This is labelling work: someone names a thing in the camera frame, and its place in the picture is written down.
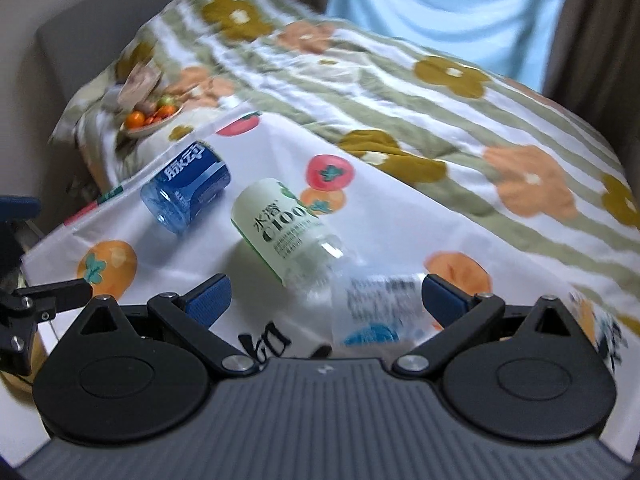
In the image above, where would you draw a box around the snack packet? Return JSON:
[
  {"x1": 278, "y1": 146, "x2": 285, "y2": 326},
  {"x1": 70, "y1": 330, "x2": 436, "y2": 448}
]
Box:
[{"x1": 117, "y1": 61, "x2": 162, "y2": 110}]

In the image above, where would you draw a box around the light blue window cloth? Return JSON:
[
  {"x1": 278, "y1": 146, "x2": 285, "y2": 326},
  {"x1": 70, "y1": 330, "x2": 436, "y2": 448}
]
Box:
[{"x1": 326, "y1": 0, "x2": 564, "y2": 91}]

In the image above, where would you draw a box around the clear blue label bottle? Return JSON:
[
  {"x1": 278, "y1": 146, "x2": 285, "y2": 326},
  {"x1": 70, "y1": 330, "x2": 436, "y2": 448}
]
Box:
[{"x1": 331, "y1": 271, "x2": 437, "y2": 347}]

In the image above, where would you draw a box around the green label white bottle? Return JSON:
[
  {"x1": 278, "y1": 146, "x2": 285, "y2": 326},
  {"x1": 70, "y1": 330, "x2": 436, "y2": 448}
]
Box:
[{"x1": 231, "y1": 178, "x2": 347, "y2": 295}]

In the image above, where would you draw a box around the grey bed headboard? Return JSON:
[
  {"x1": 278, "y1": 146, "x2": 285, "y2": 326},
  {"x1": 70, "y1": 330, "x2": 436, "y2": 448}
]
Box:
[{"x1": 37, "y1": 0, "x2": 172, "y2": 102}]

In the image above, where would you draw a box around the white fruit print cloth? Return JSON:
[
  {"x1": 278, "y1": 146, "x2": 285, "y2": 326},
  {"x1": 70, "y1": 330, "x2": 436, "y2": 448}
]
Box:
[{"x1": 18, "y1": 114, "x2": 630, "y2": 479}]

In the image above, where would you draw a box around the brown right curtain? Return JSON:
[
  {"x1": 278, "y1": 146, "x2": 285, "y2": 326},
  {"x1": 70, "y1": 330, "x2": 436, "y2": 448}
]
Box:
[{"x1": 541, "y1": 0, "x2": 640, "y2": 126}]

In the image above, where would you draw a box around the blue label plastic bottle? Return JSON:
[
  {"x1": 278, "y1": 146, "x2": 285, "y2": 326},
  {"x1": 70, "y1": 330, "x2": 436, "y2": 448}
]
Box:
[{"x1": 140, "y1": 141, "x2": 231, "y2": 234}]

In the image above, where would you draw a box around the bowl of fruit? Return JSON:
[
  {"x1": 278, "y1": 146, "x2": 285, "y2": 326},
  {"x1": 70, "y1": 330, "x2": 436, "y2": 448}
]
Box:
[{"x1": 119, "y1": 94, "x2": 183, "y2": 139}]

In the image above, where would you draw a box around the floral striped duvet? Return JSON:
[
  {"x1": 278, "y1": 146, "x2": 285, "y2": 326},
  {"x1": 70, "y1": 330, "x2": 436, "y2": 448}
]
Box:
[{"x1": 51, "y1": 0, "x2": 639, "y2": 330}]

